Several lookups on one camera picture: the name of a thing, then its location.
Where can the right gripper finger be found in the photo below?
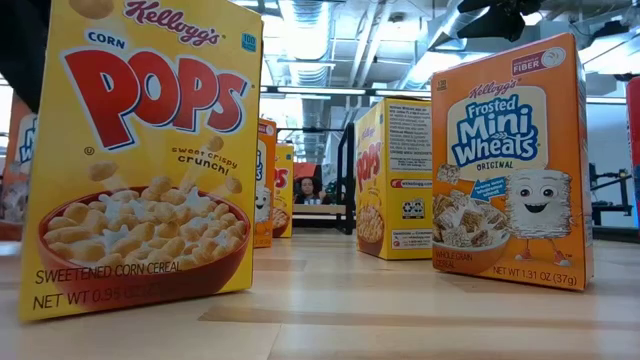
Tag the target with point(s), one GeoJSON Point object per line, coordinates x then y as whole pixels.
{"type": "Point", "coordinates": [495, 27]}
{"type": "Point", "coordinates": [495, 4]}

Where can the yellow Corn Pops cereal box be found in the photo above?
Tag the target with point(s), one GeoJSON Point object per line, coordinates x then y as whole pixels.
{"type": "Point", "coordinates": [285, 200]}
{"type": "Point", "coordinates": [150, 150]}
{"type": "Point", "coordinates": [390, 200]}

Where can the orange Frosted Mini Wheats box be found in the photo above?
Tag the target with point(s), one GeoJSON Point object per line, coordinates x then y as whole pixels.
{"type": "Point", "coordinates": [267, 165]}
{"type": "Point", "coordinates": [17, 165]}
{"type": "Point", "coordinates": [500, 150]}

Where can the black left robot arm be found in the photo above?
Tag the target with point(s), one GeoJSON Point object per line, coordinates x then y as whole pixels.
{"type": "Point", "coordinates": [20, 50]}

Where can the black equipment on stand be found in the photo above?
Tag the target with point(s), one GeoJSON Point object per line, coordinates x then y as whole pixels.
{"type": "Point", "coordinates": [610, 212]}

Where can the person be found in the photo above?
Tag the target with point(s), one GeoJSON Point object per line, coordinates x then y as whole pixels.
{"type": "Point", "coordinates": [307, 192]}

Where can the black metal shelf end bracket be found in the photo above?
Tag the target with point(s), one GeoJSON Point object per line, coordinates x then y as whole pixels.
{"type": "Point", "coordinates": [350, 175]}

